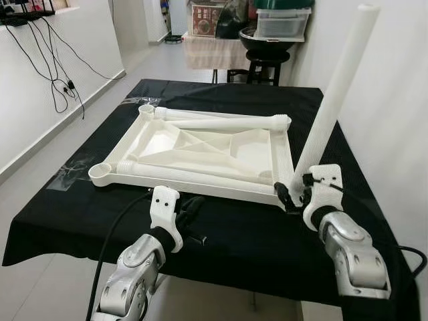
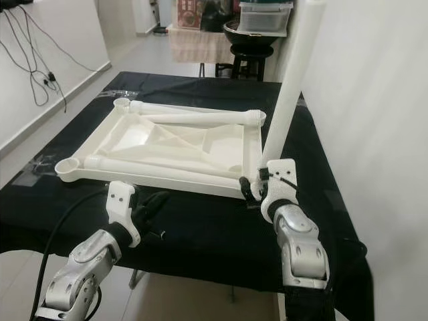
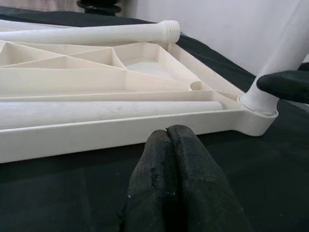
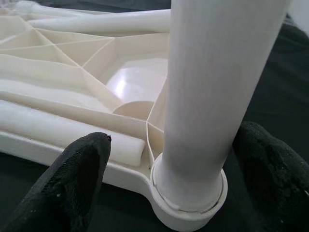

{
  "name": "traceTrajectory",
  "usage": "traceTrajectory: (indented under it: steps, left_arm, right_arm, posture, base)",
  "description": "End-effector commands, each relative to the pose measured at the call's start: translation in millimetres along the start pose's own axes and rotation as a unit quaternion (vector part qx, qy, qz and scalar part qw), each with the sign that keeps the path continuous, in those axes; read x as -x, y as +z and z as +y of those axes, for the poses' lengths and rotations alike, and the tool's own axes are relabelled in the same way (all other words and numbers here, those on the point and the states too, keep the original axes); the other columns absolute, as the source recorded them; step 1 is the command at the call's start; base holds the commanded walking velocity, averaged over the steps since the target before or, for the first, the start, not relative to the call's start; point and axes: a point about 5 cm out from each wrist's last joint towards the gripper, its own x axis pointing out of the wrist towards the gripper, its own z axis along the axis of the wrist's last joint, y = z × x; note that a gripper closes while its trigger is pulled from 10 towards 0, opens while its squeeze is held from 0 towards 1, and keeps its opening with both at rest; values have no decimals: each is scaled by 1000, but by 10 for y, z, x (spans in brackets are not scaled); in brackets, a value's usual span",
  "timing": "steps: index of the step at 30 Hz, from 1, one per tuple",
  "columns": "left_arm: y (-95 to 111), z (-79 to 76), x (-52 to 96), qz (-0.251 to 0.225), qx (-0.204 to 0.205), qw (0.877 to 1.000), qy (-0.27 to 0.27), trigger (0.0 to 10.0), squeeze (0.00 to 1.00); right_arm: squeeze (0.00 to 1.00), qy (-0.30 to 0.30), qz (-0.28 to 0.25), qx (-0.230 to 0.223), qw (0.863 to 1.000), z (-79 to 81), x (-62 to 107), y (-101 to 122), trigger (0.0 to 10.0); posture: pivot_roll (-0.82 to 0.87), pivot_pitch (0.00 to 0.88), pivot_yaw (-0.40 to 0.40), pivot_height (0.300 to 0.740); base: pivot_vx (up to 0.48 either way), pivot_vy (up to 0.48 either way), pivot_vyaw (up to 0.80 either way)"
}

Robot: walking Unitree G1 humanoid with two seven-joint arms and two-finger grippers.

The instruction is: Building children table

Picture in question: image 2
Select black tablecloth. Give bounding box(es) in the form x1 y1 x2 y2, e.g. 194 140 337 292
0 72 375 321

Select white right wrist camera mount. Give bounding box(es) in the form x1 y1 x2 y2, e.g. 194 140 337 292
261 158 298 215

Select thin black wall cable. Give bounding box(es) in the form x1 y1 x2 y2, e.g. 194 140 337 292
17 0 98 73

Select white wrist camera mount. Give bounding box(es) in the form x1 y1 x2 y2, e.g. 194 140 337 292
106 181 141 248
261 158 298 215

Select black bag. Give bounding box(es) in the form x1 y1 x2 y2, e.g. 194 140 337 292
201 0 238 33

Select white plastic table leg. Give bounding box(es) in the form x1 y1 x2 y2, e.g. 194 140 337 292
147 109 267 128
84 154 245 189
128 100 208 116
259 0 327 181

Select black stool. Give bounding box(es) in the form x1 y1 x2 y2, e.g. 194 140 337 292
214 43 275 82

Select white plastic children table top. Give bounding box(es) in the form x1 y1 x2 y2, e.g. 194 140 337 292
53 97 268 200

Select beige patterned tablecloth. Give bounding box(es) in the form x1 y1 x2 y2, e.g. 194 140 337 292
167 27 225 64

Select red printed box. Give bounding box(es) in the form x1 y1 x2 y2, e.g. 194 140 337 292
176 0 205 29

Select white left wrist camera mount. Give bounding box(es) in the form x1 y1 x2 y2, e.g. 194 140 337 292
106 181 141 248

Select looped black wall cable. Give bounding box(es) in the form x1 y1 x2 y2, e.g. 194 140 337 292
0 7 71 114

